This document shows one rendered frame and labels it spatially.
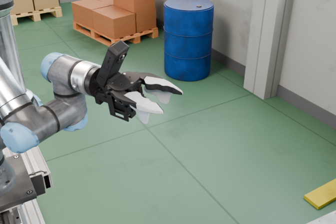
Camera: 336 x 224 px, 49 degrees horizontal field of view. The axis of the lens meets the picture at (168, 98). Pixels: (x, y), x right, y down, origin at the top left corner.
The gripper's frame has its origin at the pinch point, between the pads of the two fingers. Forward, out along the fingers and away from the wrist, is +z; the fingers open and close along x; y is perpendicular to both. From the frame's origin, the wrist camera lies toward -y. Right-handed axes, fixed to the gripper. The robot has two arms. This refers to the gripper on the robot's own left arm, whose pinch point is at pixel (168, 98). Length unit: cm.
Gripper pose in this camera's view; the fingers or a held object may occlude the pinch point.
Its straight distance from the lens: 73.7
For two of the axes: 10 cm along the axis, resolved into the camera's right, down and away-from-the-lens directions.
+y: 0.7, 8.0, 5.9
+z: 8.3, 2.8, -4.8
